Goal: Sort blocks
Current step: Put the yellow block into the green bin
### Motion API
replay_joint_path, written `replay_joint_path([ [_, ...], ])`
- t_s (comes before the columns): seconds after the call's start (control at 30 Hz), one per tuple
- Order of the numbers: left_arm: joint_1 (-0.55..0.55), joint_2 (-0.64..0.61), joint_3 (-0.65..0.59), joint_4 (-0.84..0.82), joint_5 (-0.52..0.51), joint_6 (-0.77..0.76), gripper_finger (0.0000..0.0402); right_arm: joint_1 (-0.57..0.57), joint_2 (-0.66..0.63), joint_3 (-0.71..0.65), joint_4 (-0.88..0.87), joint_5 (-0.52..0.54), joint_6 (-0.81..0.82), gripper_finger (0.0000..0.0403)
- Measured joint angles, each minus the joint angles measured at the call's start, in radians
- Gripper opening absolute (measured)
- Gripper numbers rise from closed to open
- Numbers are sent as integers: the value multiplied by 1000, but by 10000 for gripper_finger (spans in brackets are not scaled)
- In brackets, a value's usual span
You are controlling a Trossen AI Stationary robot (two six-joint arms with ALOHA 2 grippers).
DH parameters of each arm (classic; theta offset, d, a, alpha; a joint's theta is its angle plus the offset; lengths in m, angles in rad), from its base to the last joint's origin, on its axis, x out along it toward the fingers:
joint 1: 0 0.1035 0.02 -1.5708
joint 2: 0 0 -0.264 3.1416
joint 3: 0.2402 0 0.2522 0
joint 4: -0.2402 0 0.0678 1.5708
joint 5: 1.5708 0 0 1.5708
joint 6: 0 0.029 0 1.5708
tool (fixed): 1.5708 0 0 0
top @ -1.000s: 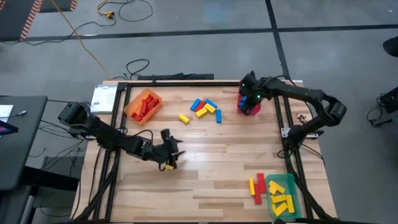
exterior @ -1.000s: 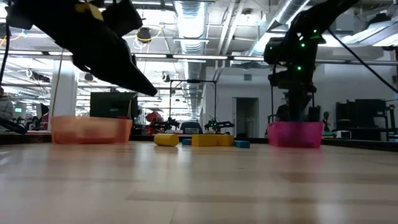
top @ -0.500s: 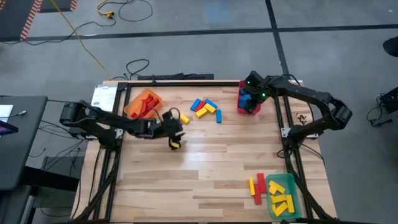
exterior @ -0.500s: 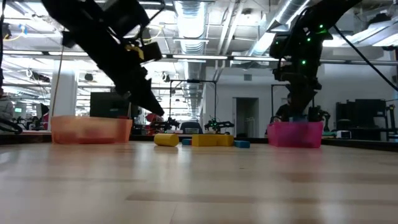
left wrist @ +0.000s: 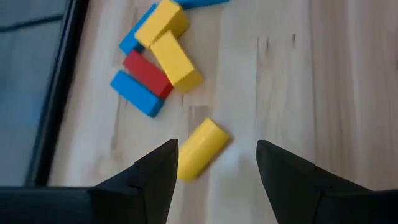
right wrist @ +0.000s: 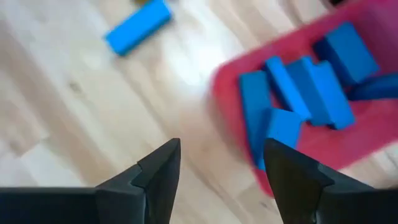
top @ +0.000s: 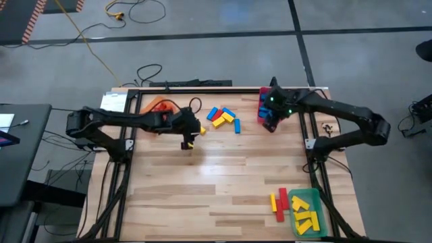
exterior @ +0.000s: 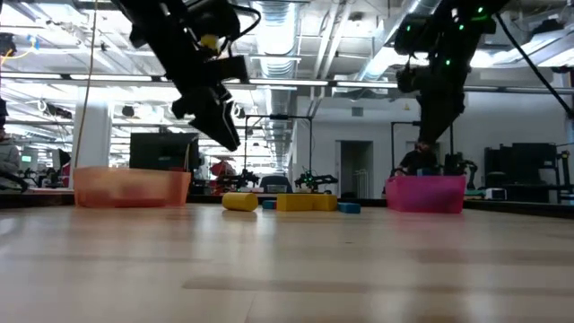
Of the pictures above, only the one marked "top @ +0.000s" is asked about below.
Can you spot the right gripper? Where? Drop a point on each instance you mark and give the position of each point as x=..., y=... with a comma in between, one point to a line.
x=278, y=104

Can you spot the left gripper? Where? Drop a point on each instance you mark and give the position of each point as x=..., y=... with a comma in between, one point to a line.
x=185, y=123

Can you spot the blue wooden block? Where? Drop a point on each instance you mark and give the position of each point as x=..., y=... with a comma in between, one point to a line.
x=229, y=112
x=263, y=98
x=263, y=113
x=237, y=126
x=212, y=113

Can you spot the yellow wooden cylinder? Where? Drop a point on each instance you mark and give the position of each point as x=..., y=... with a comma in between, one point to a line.
x=203, y=130

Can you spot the red wooden block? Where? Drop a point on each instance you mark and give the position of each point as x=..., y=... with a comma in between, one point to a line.
x=279, y=214
x=217, y=115
x=163, y=106
x=284, y=198

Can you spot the yellow wooden block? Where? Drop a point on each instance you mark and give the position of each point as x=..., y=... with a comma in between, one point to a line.
x=227, y=117
x=273, y=202
x=304, y=227
x=218, y=122
x=302, y=215
x=315, y=221
x=301, y=203

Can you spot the yellow wooden cube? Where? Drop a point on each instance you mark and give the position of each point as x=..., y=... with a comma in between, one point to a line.
x=296, y=207

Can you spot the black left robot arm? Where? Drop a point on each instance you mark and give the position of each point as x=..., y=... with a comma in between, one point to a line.
x=118, y=116

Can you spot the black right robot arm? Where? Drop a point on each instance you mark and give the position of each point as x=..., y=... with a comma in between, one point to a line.
x=337, y=109

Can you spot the pink-red translucent plastic bin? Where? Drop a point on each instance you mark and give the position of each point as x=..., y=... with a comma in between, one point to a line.
x=260, y=119

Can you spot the black clamp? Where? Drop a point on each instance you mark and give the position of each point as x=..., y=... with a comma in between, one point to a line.
x=273, y=81

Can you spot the orange translucent plastic bin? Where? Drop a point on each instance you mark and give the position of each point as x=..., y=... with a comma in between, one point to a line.
x=150, y=104

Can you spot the black power strip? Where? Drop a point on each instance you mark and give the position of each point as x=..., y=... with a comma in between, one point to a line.
x=189, y=83

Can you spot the white paper booklet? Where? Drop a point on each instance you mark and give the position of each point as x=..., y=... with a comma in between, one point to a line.
x=113, y=101

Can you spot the green translucent plastic bin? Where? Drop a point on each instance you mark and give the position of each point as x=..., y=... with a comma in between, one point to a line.
x=319, y=206

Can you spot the black round object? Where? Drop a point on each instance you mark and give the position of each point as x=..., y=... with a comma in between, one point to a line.
x=425, y=50

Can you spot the black desk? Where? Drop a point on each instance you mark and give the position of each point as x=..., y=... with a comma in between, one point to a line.
x=20, y=155

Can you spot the black mat striped edge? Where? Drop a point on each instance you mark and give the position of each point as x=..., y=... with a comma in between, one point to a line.
x=64, y=5
x=17, y=20

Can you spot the white paper sheet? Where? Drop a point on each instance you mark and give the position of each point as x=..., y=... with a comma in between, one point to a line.
x=6, y=122

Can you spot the dark tablet screen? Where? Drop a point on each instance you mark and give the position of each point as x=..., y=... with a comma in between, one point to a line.
x=6, y=139

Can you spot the black aluminium table frame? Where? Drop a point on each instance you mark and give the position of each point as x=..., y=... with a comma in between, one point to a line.
x=216, y=90

